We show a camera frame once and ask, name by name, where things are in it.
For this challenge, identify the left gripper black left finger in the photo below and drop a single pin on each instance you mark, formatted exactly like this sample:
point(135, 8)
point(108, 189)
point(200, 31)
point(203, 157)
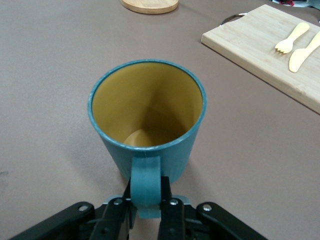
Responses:
point(110, 220)

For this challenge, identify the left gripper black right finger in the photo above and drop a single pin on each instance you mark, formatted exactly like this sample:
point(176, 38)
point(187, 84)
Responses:
point(172, 220)

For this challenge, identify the teal cup with yellow inside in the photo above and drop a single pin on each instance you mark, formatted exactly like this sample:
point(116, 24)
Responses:
point(150, 100)

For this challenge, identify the wooden cup rack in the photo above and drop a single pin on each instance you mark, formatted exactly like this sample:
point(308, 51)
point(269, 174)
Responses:
point(150, 6)

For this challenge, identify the bamboo cutting board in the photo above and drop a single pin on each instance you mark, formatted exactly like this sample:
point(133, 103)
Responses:
point(250, 42)

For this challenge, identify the yellow plastic knife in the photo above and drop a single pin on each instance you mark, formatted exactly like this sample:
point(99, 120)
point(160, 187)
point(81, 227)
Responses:
point(298, 58)

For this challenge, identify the yellow plastic fork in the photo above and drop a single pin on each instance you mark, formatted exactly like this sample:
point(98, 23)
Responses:
point(287, 45)

